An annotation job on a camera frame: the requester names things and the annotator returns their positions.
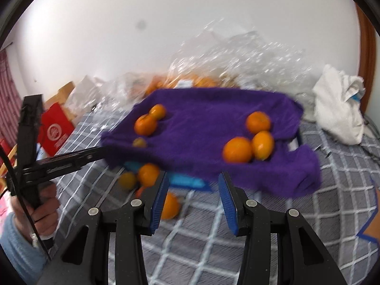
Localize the oval orange kumquat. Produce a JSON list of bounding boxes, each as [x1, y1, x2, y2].
[[251, 131, 274, 161]]

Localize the purple towel covered tray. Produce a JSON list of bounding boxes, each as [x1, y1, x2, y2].
[[100, 88, 321, 198]]

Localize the white crumpled cloth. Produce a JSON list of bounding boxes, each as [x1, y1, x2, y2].
[[312, 64, 365, 145]]

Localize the small clear plastic bag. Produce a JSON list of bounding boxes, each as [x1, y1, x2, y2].
[[93, 72, 166, 115]]

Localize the white plastic bag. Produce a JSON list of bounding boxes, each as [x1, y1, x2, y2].
[[64, 75, 105, 116]]

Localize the grey checked blanket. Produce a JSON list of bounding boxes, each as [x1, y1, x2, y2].
[[48, 111, 380, 285]]

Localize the orange mandarin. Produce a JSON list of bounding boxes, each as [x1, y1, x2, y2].
[[161, 192, 181, 220], [222, 136, 252, 163], [149, 104, 167, 120], [245, 111, 271, 134], [137, 163, 160, 187]]

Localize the wooden bedside furniture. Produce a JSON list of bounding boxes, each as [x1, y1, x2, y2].
[[44, 81, 76, 121]]

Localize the brown wooden door frame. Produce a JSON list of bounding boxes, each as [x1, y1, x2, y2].
[[356, 5, 377, 113]]

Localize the left hand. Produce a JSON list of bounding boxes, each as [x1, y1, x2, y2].
[[10, 183, 60, 244]]

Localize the red paper shopping bag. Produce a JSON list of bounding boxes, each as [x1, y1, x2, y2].
[[37, 102, 74, 156]]

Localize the light blue forearm sleeve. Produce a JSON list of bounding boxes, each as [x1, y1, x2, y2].
[[1, 212, 47, 284]]

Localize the black cable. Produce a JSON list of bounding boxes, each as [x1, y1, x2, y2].
[[314, 115, 380, 161]]

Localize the large clear plastic bag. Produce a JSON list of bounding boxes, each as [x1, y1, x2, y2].
[[165, 19, 315, 110]]

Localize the large orange with stem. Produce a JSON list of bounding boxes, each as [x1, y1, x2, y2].
[[134, 114, 158, 136]]

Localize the small red fruit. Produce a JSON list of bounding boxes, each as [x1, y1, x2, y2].
[[135, 186, 146, 199]]

